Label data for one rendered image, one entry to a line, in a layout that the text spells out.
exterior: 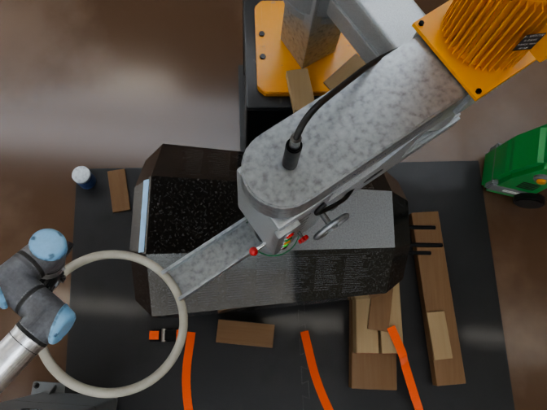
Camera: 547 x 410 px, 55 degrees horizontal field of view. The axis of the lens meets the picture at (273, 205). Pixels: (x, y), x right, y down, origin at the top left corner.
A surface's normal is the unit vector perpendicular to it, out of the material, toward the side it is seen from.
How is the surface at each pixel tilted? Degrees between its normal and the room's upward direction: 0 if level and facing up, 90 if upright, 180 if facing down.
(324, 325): 0
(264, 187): 0
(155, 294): 45
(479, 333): 0
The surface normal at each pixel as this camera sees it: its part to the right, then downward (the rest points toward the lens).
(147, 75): 0.05, -0.25
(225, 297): 0.07, 0.51
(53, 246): 0.41, -0.50
